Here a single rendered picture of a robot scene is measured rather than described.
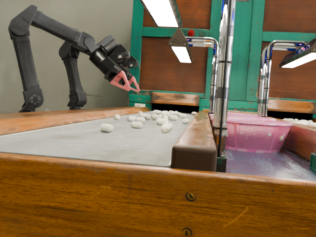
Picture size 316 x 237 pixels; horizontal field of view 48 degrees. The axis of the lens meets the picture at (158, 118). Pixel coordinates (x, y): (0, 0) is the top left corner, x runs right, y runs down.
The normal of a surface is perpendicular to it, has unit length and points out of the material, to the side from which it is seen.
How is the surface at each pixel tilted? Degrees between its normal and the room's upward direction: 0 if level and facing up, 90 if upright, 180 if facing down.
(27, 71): 90
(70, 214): 90
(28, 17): 90
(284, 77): 90
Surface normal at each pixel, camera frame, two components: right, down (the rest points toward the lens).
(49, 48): -0.06, 0.05
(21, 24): 0.44, 0.07
